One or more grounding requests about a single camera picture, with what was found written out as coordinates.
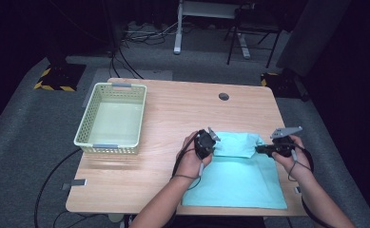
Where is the person's right hand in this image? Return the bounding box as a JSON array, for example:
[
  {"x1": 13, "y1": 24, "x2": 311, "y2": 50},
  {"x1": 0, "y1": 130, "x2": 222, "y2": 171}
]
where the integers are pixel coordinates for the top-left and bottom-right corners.
[{"x1": 270, "y1": 135, "x2": 314, "y2": 183}]

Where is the white desk frame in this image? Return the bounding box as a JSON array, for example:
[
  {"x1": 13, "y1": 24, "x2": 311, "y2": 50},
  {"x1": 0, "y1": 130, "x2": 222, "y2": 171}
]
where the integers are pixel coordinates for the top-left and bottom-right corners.
[{"x1": 172, "y1": 0, "x2": 257, "y2": 60}]

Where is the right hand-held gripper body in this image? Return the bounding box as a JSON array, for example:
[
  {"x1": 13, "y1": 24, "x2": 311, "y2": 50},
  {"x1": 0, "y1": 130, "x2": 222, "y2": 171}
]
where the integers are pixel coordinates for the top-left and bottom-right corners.
[{"x1": 267, "y1": 125, "x2": 303, "y2": 159}]

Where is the person's left hand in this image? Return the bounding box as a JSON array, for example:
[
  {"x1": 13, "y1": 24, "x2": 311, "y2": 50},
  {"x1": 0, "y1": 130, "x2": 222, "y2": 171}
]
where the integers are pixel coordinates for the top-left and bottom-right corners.
[{"x1": 174, "y1": 130, "x2": 214, "y2": 181}]

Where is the black yellow striped stand base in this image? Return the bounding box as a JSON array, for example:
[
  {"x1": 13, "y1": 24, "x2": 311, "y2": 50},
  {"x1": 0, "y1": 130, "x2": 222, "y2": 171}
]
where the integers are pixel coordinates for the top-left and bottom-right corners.
[
  {"x1": 33, "y1": 63, "x2": 88, "y2": 93},
  {"x1": 260, "y1": 70, "x2": 310, "y2": 103}
]

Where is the thin black floor cable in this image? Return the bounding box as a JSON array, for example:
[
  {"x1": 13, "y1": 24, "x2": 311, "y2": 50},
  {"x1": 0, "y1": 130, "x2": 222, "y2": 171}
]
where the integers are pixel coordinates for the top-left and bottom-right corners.
[{"x1": 51, "y1": 210, "x2": 110, "y2": 228}]

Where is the teal cloth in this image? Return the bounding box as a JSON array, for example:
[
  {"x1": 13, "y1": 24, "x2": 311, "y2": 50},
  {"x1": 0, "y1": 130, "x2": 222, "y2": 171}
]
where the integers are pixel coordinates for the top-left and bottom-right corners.
[{"x1": 181, "y1": 130, "x2": 288, "y2": 211}]

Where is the pale green plastic basket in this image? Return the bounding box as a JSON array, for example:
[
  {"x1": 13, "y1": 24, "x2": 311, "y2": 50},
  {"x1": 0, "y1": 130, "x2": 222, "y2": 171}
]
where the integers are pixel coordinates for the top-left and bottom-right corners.
[{"x1": 73, "y1": 82, "x2": 147, "y2": 156}]

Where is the white table foot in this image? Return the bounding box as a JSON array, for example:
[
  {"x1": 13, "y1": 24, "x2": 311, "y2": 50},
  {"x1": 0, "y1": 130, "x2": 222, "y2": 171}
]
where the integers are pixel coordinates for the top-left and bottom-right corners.
[{"x1": 107, "y1": 213, "x2": 125, "y2": 223}]

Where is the tangle of floor cables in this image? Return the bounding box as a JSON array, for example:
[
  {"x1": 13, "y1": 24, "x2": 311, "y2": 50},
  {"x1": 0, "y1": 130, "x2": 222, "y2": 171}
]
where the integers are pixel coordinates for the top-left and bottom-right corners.
[{"x1": 108, "y1": 20, "x2": 190, "y2": 80}]

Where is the thick black floor cable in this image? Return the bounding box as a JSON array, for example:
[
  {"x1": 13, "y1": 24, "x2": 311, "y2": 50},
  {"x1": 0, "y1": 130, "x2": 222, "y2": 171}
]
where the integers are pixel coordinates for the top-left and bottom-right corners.
[{"x1": 33, "y1": 147, "x2": 83, "y2": 228}]

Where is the grey leaning panel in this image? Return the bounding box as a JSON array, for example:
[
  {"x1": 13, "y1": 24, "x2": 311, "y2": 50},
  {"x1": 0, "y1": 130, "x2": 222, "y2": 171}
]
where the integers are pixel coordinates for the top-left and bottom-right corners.
[{"x1": 275, "y1": 0, "x2": 354, "y2": 78}]

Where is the black folding chair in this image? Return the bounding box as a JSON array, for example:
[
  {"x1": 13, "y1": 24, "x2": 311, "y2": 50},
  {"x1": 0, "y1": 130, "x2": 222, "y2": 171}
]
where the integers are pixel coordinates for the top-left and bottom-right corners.
[{"x1": 224, "y1": 2, "x2": 283, "y2": 69}]

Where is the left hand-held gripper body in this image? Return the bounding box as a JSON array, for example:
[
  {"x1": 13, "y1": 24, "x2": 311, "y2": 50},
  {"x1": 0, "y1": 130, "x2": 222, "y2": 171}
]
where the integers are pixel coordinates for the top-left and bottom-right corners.
[{"x1": 194, "y1": 126, "x2": 222, "y2": 161}]

